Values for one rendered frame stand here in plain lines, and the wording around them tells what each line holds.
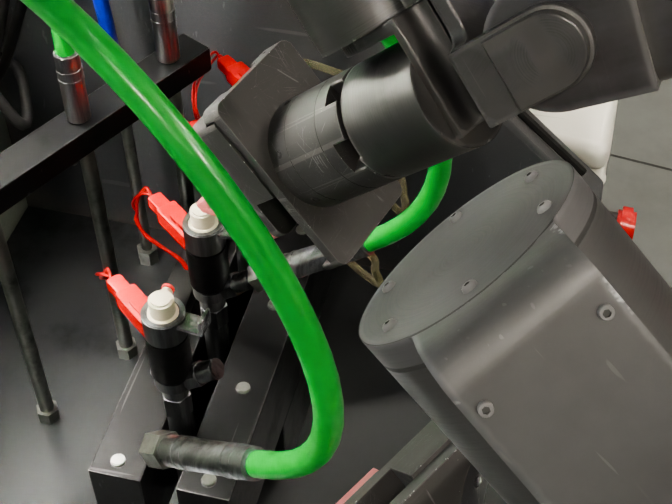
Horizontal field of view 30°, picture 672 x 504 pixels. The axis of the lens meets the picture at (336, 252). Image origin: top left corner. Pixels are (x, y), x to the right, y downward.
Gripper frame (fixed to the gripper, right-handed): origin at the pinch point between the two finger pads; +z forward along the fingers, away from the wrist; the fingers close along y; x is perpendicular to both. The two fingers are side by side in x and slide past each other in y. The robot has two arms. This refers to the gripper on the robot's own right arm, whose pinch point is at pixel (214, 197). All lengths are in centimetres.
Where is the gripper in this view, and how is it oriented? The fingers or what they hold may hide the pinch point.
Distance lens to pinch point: 69.6
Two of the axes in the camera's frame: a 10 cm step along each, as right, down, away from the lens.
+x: -5.0, 6.3, -5.9
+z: -6.2, 2.2, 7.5
